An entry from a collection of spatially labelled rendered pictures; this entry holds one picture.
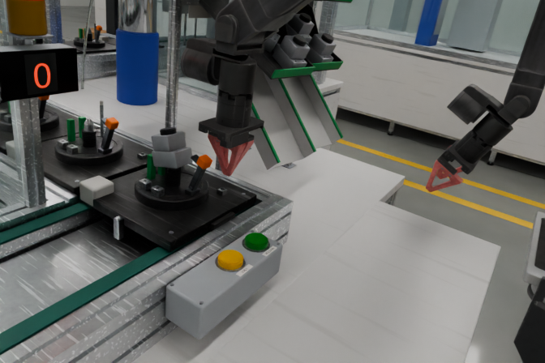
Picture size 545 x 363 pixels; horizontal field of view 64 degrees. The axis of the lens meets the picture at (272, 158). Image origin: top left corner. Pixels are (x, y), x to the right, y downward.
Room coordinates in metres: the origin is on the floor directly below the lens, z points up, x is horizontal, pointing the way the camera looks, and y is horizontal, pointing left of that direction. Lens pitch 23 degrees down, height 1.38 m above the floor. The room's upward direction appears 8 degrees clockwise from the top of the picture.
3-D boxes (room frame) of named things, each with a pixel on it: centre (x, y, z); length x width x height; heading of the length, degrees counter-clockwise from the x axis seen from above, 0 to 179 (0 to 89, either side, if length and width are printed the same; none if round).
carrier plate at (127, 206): (0.75, 0.19, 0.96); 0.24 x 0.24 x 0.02; 59
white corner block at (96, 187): (0.72, 0.32, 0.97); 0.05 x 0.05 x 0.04; 59
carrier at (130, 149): (0.88, 0.41, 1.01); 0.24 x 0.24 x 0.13; 59
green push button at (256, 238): (0.63, 0.01, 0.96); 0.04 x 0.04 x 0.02
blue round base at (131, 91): (1.68, 0.57, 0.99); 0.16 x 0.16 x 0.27
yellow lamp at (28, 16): (0.65, 0.38, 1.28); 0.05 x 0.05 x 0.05
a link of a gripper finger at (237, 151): (0.71, 0.07, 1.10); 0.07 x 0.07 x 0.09; 59
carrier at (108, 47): (2.10, 0.94, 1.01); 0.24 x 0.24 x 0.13; 59
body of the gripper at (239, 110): (0.69, 0.07, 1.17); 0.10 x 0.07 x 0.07; 149
